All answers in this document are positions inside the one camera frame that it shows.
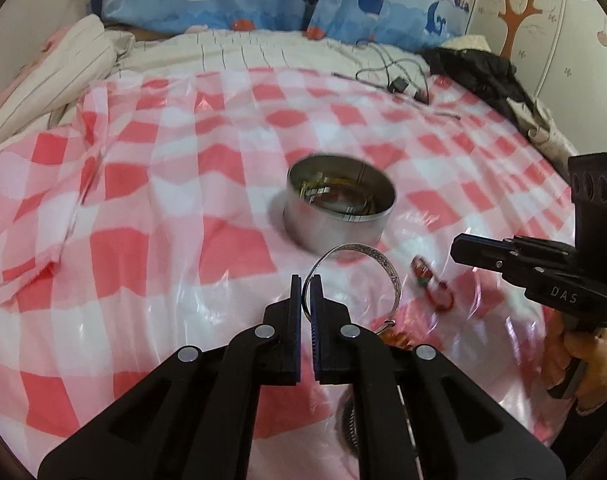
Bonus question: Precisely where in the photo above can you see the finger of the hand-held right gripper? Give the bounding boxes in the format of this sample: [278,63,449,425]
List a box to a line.
[461,233,579,263]
[450,240,515,273]

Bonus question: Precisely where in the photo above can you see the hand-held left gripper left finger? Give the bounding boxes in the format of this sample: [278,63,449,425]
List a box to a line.
[37,274,304,480]

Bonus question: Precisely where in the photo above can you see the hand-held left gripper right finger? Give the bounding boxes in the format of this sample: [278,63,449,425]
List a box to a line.
[311,274,569,480]

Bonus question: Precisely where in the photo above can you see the red cord bracelet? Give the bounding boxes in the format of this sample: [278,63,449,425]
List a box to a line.
[411,255,457,313]

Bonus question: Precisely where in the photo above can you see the twisted dark silver bangle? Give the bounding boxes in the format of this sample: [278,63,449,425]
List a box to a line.
[339,395,364,456]

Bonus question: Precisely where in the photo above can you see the amber bead bracelet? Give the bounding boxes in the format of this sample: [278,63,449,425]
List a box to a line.
[381,331,421,352]

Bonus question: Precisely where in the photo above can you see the engraved silver bangle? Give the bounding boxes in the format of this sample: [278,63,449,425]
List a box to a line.
[303,242,400,335]

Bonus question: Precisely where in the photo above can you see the silver round tin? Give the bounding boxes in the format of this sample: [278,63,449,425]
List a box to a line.
[282,155,399,261]

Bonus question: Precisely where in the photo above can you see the thin gold bangle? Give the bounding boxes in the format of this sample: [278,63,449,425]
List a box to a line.
[297,176,381,220]

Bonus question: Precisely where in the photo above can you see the person's right hand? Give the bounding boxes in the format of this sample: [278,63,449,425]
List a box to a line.
[562,329,607,415]

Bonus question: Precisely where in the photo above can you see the beige patterned fabric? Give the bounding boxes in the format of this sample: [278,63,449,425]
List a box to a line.
[513,95,581,166]

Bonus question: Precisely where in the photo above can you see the black jacket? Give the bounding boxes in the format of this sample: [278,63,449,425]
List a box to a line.
[418,46,534,126]

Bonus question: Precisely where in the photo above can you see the red checkered plastic tablecloth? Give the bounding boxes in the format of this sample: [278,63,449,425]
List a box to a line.
[0,65,579,480]

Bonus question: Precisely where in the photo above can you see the white striped quilt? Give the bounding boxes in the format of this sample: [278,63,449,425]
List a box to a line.
[0,14,434,151]

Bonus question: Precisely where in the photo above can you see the thin black cable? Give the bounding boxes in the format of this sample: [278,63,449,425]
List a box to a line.
[332,72,461,121]

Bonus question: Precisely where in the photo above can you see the black charger cable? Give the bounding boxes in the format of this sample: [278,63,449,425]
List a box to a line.
[356,35,434,106]

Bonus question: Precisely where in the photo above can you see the orange tree wall sticker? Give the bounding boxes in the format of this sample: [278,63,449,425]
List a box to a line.
[498,0,541,58]

